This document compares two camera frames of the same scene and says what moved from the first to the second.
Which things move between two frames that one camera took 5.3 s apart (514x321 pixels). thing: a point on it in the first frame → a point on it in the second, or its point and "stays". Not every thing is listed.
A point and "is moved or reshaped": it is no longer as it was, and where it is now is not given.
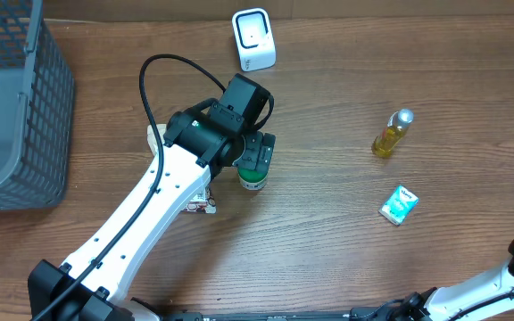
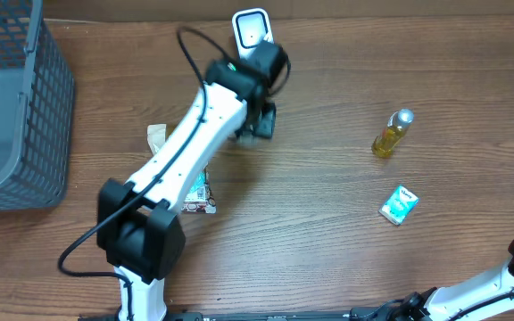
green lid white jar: [252, 179] is moved or reshaped
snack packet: [204, 203] stays
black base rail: [281, 316] stays
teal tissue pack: [399, 205] stays
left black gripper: [257, 150] → [264, 125]
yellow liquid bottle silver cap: [393, 133] stays
